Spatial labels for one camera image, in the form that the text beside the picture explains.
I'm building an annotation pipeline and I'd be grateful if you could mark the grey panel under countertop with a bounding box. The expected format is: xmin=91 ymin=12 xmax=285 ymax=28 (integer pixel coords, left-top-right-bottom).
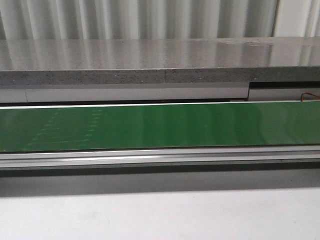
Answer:
xmin=0 ymin=81 xmax=320 ymax=104

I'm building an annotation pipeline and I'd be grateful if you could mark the grey stone countertop slab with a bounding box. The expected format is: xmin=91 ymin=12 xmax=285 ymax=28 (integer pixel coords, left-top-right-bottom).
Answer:
xmin=0 ymin=37 xmax=320 ymax=86

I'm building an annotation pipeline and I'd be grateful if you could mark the green conveyor belt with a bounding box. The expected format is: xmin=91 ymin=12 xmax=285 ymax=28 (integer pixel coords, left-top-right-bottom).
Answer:
xmin=0 ymin=101 xmax=320 ymax=153

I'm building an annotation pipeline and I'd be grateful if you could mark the white pleated curtain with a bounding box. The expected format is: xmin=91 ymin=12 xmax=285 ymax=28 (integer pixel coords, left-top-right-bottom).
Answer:
xmin=0 ymin=0 xmax=320 ymax=40

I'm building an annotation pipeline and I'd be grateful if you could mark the aluminium conveyor front rail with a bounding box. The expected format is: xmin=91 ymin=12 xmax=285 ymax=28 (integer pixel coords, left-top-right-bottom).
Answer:
xmin=0 ymin=145 xmax=320 ymax=169

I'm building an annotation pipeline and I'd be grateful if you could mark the red wire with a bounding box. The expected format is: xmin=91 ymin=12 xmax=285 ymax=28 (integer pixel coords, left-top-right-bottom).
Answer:
xmin=300 ymin=92 xmax=320 ymax=102

